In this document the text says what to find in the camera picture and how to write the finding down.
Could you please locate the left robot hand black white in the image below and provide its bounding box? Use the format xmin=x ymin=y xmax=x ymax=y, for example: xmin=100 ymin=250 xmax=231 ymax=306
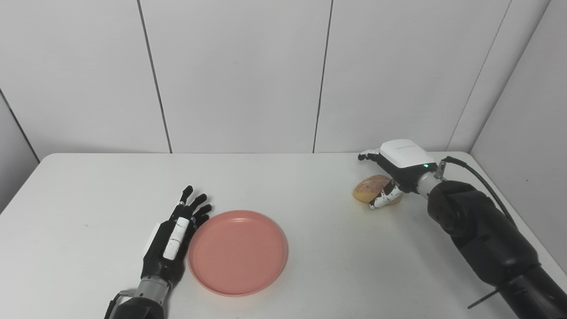
xmin=140 ymin=185 xmax=213 ymax=286

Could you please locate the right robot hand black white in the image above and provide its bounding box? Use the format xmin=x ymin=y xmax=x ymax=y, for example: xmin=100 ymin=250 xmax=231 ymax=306
xmin=358 ymin=139 xmax=439 ymax=209

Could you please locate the golden bread roll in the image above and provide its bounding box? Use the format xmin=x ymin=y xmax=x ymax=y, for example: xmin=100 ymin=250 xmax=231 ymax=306
xmin=353 ymin=175 xmax=404 ymax=206

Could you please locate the pink round plate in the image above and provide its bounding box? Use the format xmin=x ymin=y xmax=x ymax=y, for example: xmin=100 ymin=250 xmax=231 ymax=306
xmin=188 ymin=210 xmax=289 ymax=297

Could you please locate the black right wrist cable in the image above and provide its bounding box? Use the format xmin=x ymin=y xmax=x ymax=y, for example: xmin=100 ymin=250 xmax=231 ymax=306
xmin=436 ymin=156 xmax=517 ymax=226

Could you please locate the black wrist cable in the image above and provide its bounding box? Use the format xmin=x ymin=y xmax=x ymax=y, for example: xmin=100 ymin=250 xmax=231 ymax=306
xmin=436 ymin=156 xmax=517 ymax=226
xmin=105 ymin=290 xmax=136 ymax=319

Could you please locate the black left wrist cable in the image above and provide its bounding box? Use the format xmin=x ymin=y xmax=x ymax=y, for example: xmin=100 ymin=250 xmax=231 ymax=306
xmin=105 ymin=290 xmax=136 ymax=319

